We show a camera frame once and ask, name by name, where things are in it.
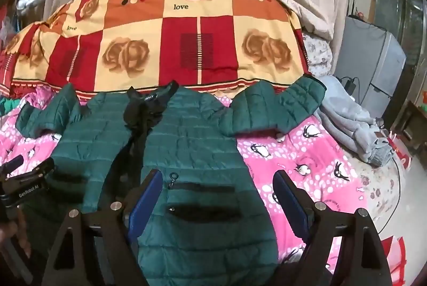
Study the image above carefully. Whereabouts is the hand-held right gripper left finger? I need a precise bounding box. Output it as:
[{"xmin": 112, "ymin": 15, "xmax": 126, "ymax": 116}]
[{"xmin": 42, "ymin": 169, "xmax": 164, "ymax": 286}]

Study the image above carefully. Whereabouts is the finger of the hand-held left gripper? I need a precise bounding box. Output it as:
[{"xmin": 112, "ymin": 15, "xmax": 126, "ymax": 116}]
[{"xmin": 0, "ymin": 155, "xmax": 56, "ymax": 180}]

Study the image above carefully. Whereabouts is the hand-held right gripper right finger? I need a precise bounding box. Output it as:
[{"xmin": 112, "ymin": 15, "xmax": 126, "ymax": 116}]
[{"xmin": 273, "ymin": 169, "xmax": 392, "ymax": 286}]

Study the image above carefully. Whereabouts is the dark green puffer jacket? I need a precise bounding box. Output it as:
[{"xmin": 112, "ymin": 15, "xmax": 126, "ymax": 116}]
[{"xmin": 15, "ymin": 74, "xmax": 327, "ymax": 286}]

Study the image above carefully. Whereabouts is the person's left hand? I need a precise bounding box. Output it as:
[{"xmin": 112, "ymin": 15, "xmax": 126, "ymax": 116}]
[{"xmin": 0, "ymin": 206, "xmax": 30, "ymax": 256}]

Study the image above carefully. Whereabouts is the pink penguin-print blanket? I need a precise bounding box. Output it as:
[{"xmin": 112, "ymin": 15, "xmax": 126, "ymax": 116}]
[{"xmin": 0, "ymin": 86, "xmax": 371, "ymax": 273}]

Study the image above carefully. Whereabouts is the bright green cloth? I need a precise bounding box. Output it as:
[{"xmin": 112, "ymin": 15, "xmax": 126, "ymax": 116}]
[{"xmin": 0, "ymin": 97, "xmax": 21, "ymax": 117}]

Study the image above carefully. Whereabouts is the white floral bedsheet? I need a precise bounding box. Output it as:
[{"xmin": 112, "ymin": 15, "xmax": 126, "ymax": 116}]
[{"xmin": 330, "ymin": 126, "xmax": 412, "ymax": 240}]

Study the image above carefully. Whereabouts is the grey fleece blanket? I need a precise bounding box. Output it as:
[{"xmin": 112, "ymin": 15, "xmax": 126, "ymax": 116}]
[{"xmin": 315, "ymin": 76, "xmax": 392, "ymax": 168}]

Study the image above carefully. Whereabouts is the red bag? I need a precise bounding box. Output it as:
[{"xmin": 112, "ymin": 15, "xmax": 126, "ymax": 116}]
[{"xmin": 377, "ymin": 234, "xmax": 409, "ymax": 286}]

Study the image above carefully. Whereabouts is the white floral pillow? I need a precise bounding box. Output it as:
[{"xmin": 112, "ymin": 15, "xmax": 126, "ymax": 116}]
[{"xmin": 302, "ymin": 30, "xmax": 334, "ymax": 77}]

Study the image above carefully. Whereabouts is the red orange rose-print quilt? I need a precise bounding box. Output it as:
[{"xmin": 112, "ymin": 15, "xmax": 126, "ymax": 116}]
[{"xmin": 0, "ymin": 0, "xmax": 309, "ymax": 97}]

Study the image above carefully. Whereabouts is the grey refrigerator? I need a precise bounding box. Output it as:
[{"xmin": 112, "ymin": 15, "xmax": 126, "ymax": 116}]
[{"xmin": 335, "ymin": 15, "xmax": 408, "ymax": 109}]

